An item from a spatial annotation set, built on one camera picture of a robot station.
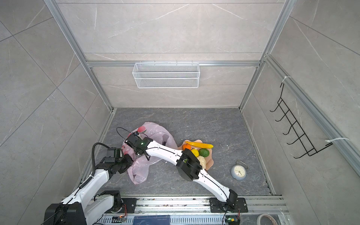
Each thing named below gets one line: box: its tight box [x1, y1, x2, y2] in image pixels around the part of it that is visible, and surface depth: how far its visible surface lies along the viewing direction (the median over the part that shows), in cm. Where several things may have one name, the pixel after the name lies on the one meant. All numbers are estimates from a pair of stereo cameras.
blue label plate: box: [132, 215, 171, 225], surface depth 70 cm
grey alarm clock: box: [230, 160, 249, 181], surface depth 83 cm
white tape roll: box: [256, 213, 278, 225], surface depth 70 cm
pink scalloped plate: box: [177, 139, 214, 171], surface depth 88 cm
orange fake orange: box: [181, 143, 192, 151], surface depth 92 cm
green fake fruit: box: [198, 148, 210, 158], surface depth 87 cm
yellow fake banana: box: [185, 141, 214, 149], surface depth 91 cm
